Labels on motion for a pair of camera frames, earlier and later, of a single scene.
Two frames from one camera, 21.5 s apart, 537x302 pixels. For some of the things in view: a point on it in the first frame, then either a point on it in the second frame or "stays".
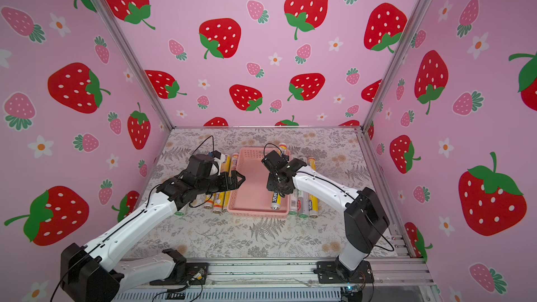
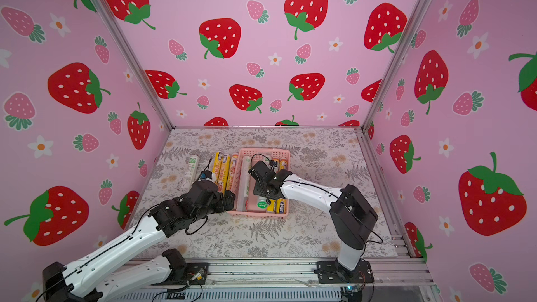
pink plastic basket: (253, 199) stays
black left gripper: (234, 184) to (222, 206)
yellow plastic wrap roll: (313, 200) to (271, 204)
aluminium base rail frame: (293, 279) stays
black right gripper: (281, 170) to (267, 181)
